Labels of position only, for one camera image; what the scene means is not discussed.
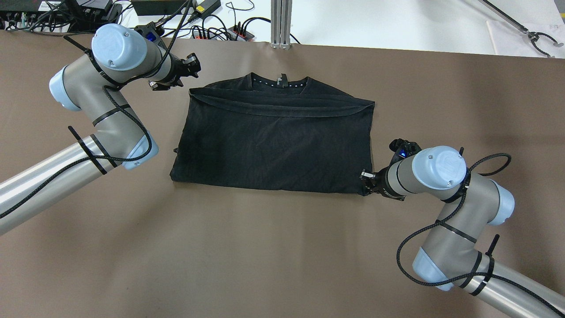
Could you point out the black power adapter yellow label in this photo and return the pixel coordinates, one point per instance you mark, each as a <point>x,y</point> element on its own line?
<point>203,9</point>

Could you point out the black power strip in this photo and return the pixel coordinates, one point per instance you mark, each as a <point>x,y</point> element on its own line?
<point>229,35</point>

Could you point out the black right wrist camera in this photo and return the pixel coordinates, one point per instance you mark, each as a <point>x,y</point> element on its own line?
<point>403,149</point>

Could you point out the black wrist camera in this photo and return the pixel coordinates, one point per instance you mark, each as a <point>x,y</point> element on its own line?
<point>403,149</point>
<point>152,32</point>

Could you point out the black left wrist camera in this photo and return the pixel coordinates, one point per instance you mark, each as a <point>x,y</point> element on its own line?
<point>152,32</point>

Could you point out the aluminium frame post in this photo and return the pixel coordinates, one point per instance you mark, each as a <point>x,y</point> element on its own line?
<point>280,24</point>

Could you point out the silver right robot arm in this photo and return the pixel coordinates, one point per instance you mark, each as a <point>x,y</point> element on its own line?
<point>443,254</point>

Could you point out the black graphic t-shirt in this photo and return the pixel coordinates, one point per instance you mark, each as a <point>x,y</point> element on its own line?
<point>254,133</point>

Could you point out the black box device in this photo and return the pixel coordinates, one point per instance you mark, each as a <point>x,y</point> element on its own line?
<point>161,7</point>

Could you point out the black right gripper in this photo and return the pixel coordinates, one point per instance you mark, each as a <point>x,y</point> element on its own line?
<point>383,181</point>

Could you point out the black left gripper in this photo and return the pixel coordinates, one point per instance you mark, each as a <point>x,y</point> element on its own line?
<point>177,69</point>

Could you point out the black network switch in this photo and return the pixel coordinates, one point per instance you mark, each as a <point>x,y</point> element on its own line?
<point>29,6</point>

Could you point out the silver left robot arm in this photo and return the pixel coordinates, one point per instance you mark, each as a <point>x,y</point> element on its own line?
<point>92,84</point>

